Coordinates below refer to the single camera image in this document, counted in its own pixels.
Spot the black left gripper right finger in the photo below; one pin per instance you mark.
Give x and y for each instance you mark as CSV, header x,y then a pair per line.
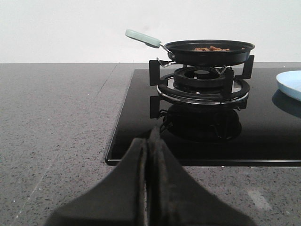
x,y
176,199

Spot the black frying pan green handle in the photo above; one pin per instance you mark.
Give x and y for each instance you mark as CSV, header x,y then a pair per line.
x,y
181,52

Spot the left burner with pan support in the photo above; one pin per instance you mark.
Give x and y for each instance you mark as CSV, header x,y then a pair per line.
x,y
202,85

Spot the brown meat pieces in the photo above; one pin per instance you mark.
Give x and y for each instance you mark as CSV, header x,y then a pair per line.
x,y
211,48

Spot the black glass gas cooktop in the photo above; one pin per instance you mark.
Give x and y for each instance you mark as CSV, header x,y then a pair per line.
x,y
264,130

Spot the light blue plate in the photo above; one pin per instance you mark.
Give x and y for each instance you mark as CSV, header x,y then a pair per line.
x,y
290,83

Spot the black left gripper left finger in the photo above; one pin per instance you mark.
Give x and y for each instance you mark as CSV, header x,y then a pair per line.
x,y
116,201

